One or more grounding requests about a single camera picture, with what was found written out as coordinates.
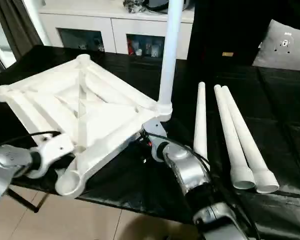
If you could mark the white plastic table top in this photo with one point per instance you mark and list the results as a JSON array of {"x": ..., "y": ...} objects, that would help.
[{"x": 102, "y": 112}]

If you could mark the white plastic table leg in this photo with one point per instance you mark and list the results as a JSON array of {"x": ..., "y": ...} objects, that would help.
[
  {"x": 227, "y": 130},
  {"x": 170, "y": 62},
  {"x": 242, "y": 130},
  {"x": 200, "y": 120}
]

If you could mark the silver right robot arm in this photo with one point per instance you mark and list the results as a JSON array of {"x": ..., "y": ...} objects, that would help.
[{"x": 187, "y": 167}]

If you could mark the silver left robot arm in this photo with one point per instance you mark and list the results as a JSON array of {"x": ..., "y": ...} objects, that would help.
[{"x": 5, "y": 162}]

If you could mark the black metal table leg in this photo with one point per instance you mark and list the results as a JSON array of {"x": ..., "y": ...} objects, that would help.
[{"x": 22, "y": 200}]

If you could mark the black table mat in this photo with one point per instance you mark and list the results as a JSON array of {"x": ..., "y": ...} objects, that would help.
[{"x": 277, "y": 112}]

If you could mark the white glass-door cabinet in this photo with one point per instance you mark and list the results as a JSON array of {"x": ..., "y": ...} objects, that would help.
[{"x": 90, "y": 22}]

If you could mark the dark grey curtain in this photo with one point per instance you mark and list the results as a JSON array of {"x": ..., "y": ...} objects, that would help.
[{"x": 17, "y": 27}]

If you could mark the white pillow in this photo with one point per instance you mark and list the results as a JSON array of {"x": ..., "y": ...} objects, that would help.
[{"x": 285, "y": 55}]

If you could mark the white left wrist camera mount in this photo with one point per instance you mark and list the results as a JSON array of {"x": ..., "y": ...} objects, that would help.
[{"x": 55, "y": 150}]

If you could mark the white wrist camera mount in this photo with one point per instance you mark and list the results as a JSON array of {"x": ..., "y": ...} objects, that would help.
[
  {"x": 155, "y": 127},
  {"x": 55, "y": 150}
]

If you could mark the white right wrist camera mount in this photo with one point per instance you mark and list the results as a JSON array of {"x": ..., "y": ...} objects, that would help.
[{"x": 155, "y": 127}]

